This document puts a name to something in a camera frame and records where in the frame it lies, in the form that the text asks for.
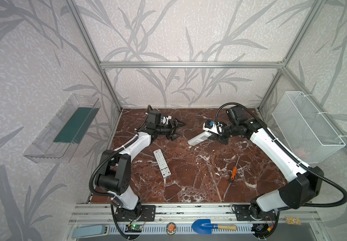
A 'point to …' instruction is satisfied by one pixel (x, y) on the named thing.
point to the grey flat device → (90, 231)
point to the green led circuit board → (133, 228)
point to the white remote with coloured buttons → (162, 163)
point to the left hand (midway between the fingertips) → (186, 125)
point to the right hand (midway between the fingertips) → (210, 129)
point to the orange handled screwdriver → (234, 171)
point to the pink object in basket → (300, 152)
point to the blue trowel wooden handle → (204, 226)
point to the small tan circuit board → (294, 221)
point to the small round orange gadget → (171, 228)
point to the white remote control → (199, 138)
